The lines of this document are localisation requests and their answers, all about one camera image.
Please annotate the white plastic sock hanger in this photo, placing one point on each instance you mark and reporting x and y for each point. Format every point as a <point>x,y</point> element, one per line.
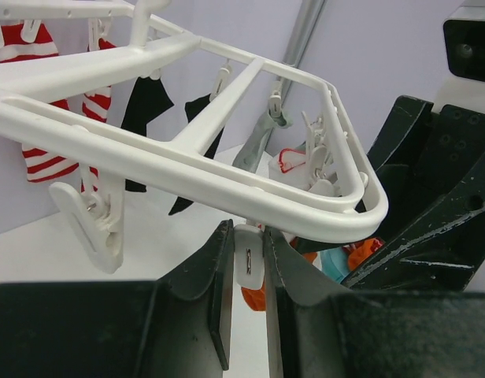
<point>28,90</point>

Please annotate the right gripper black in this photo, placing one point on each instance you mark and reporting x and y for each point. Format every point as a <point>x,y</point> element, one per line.
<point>420,156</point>

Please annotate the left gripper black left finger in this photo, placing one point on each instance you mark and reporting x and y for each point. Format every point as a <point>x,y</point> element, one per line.
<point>176,326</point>

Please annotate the white sock red trim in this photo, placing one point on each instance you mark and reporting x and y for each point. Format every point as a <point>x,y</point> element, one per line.
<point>289,167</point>

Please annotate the orange sock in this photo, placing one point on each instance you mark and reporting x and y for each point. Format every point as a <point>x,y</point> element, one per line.
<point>357,253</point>

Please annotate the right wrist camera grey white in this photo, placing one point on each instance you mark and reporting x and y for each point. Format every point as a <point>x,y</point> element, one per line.
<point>464,37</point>

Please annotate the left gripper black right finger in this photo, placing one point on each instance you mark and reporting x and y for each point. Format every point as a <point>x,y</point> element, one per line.
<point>319,328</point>

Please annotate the silver metal clothes rack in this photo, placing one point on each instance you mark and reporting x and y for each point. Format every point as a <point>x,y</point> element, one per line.
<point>306,21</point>

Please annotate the grey sock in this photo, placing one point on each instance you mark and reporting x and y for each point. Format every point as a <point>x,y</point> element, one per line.
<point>249,157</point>

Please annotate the large white hanger clip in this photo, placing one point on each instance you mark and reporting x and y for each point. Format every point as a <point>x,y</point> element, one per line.
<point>96,215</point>

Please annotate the blue plastic basin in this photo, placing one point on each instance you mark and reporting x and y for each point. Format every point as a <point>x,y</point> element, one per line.
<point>334,264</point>

